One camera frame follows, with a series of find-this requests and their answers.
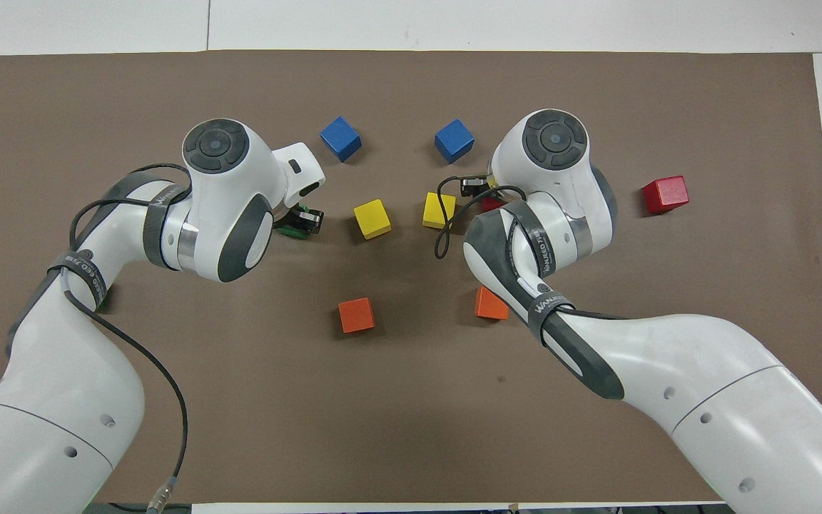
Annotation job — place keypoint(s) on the brown table mat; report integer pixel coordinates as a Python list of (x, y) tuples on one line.
[(411, 428)]

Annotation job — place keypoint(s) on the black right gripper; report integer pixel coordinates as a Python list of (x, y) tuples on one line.
[(488, 185)]

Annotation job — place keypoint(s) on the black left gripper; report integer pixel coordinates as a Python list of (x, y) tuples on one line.
[(300, 215)]

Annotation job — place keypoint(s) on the orange wooden block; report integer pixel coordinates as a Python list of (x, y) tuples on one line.
[(356, 315), (486, 303)]

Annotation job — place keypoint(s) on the yellow wooden block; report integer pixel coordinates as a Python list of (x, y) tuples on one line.
[(372, 218), (434, 207)]

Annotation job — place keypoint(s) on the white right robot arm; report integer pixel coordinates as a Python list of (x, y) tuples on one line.
[(668, 357)]

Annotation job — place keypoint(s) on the blue wooden block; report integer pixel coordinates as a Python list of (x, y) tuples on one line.
[(340, 138), (454, 140)]

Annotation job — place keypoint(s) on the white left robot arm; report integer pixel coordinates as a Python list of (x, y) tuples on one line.
[(225, 185)]

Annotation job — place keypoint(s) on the red wooden block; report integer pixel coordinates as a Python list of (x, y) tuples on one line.
[(491, 205), (666, 194)]

